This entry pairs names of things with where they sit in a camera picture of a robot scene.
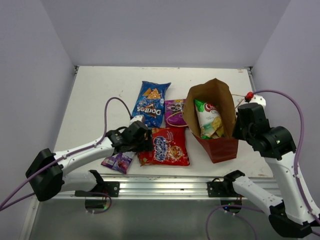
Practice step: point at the purple cookie packet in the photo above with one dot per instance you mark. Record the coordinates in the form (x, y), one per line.
(119, 162)

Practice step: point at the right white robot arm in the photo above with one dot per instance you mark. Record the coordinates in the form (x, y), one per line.
(294, 213)

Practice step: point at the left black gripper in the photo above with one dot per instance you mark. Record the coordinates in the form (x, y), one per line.
(146, 145)

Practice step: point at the green Chubby cassava chips bag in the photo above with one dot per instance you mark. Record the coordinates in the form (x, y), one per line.
(209, 119)

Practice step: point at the blue Doritos chips bag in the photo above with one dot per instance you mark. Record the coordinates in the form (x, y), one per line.
(151, 103)

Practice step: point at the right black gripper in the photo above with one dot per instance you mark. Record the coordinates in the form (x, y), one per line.
(236, 132)

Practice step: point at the red brown paper bag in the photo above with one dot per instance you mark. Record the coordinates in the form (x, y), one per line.
(217, 93)

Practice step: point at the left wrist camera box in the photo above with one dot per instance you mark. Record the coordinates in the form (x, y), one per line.
(139, 118)

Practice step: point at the purple grape candy bag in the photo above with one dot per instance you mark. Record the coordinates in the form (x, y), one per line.
(174, 113)

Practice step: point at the aluminium table rail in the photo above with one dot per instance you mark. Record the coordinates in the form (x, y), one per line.
(148, 187)

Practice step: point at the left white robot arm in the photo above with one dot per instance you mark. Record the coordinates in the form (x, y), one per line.
(53, 172)

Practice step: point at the red snack bag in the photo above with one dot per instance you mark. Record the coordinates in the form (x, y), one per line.
(168, 148)

